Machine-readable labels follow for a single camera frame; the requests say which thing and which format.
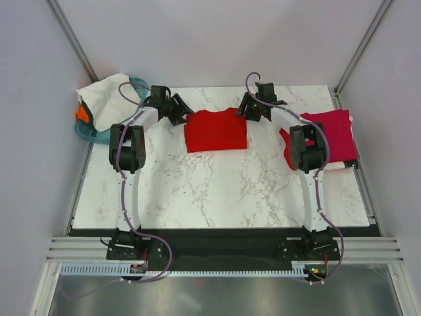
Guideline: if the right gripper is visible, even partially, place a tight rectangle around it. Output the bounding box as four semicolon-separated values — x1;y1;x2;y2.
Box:
235;92;263;122

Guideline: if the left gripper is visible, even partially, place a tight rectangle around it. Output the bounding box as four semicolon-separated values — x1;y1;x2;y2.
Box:
162;94;195;127

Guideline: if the red t-shirt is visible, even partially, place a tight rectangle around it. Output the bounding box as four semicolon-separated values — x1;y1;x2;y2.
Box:
279;128;295;171
184;108;247;153

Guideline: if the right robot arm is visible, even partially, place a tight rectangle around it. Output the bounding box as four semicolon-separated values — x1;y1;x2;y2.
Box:
235;92;332;259

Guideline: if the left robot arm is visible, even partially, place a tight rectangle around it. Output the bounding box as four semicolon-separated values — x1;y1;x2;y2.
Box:
107;93;193;260

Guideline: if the folded red t-shirt in stack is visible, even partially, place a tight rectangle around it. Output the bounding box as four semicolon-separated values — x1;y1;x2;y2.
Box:
279;128;295;171

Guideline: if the white t-shirt in basket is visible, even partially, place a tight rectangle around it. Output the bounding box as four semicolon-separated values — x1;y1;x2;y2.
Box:
76;73;141;132

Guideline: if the folded magenta t-shirt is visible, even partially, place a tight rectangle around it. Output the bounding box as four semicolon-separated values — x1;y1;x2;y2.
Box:
301;109;357;163

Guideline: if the dark green garment in basket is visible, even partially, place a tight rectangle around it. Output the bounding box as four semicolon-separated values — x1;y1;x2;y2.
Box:
80;101;93;125

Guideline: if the teal plastic basket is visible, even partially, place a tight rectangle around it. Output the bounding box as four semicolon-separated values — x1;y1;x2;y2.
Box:
74;77;149;145

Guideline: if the orange garment in basket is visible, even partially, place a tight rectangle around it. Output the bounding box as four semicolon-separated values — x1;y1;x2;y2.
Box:
75;104;91;124

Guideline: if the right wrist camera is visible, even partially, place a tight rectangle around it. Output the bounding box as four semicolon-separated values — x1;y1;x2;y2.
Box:
256;82;278;104

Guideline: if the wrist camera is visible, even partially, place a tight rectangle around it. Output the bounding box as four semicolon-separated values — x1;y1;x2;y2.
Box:
149;85;171;107
256;82;278;104

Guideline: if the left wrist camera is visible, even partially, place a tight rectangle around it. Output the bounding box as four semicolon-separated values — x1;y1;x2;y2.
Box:
149;85;171;107

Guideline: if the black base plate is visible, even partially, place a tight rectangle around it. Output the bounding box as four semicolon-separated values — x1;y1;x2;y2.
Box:
105;226;343;273

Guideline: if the left aluminium frame post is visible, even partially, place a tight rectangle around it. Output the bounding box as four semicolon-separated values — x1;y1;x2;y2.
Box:
45;0;98;82

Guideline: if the aluminium frame post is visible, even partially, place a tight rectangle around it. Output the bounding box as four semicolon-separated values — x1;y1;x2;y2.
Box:
333;0;395;97
45;0;98;82

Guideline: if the white slotted cable duct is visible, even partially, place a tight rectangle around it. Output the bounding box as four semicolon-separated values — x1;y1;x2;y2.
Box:
60;263;308;277

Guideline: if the right aluminium frame post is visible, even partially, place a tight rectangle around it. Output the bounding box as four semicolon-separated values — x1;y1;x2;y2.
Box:
333;0;395;97

